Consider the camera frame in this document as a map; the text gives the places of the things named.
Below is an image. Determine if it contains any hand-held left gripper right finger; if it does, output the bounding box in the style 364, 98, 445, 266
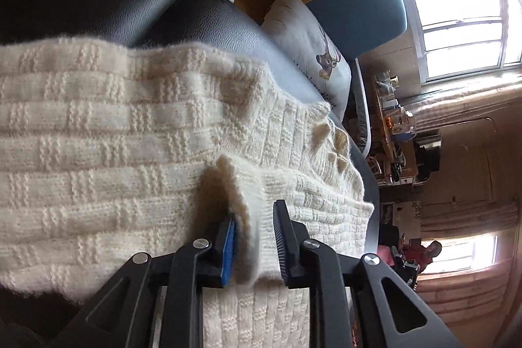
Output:
272, 200, 463, 348

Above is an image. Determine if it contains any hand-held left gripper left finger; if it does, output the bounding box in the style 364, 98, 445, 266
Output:
52, 213, 238, 348

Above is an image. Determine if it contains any cream knitted sweater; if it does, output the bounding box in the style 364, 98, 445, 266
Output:
0, 37, 375, 348

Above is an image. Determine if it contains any cluttered wooden table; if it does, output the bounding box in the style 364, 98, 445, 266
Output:
367, 71, 421, 189

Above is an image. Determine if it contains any black monitor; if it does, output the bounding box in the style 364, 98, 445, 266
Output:
413, 134, 443, 174

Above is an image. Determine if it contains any small window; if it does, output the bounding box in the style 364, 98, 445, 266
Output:
424, 234, 499, 275

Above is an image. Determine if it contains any white deer print cushion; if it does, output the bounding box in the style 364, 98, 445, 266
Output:
260, 0, 352, 120

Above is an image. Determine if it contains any black leather sofa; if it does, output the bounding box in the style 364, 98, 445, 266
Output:
0, 0, 382, 348

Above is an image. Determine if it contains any large window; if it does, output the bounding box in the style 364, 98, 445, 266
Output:
397, 0, 522, 83

